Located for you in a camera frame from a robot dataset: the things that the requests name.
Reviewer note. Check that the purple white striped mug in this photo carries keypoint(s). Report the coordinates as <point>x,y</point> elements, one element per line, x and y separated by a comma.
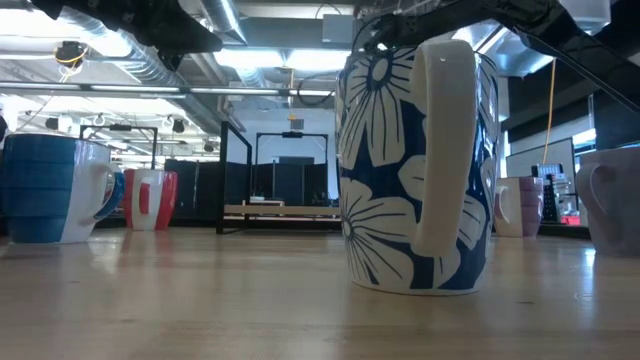
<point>531,205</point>

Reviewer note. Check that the grey panel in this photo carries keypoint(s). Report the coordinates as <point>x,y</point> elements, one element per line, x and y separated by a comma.
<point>540,155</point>

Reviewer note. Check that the blue mug white flower print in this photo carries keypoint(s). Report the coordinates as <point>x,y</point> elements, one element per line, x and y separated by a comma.
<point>380,240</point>

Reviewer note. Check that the black metal rack wooden shelf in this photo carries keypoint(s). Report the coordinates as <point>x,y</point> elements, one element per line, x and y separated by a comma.
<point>280,210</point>

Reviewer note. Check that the dark partition wall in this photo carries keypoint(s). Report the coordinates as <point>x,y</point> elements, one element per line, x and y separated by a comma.
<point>200,185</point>

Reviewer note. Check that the blue white striped mug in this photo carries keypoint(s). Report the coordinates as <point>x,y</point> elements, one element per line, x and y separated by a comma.
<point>35,190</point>

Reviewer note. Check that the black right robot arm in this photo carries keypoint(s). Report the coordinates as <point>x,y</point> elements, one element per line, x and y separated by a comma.
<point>590,55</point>

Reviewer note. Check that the black gate frame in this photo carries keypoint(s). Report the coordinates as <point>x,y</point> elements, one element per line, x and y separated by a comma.
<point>292,134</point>
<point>120,127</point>

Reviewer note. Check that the plain lavender mug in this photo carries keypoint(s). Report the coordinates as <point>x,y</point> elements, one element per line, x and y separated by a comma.
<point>625,210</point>

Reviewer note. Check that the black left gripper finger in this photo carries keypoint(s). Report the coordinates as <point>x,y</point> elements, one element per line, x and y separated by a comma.
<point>171,60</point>
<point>195,37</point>

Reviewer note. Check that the long white light bar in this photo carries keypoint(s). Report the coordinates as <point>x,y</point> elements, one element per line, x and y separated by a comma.
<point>150,89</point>

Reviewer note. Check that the red white striped mug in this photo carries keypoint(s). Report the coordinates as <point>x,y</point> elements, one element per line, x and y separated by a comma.
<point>167,200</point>

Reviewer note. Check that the silver ventilation duct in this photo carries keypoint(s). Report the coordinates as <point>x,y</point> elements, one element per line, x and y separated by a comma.
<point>150,65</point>

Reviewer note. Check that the black equipment rack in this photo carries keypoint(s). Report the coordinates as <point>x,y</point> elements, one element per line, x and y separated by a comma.
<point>550,195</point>

